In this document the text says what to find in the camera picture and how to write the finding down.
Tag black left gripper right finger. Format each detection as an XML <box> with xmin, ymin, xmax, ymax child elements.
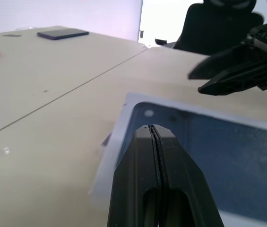
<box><xmin>151</xmin><ymin>124</ymin><xmax>225</xmax><ymax>227</ymax></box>

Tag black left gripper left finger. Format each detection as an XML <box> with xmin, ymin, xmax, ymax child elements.
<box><xmin>107</xmin><ymin>124</ymin><xmax>159</xmax><ymax>227</ymax></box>

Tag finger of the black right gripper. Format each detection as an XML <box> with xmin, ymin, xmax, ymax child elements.
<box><xmin>188</xmin><ymin>44</ymin><xmax>267</xmax><ymax>81</ymax></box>
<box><xmin>198</xmin><ymin>61</ymin><xmax>267</xmax><ymax>96</ymax></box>

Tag dark blue smartphone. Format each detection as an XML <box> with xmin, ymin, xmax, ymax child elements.
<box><xmin>129</xmin><ymin>101</ymin><xmax>267</xmax><ymax>225</ymax></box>

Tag black office chair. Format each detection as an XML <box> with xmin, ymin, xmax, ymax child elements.
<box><xmin>172</xmin><ymin>0</ymin><xmax>265</xmax><ymax>56</ymax></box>

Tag dark purple smartphone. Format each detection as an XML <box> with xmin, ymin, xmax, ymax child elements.
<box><xmin>37</xmin><ymin>28</ymin><xmax>90</xmax><ymax>41</ymax></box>

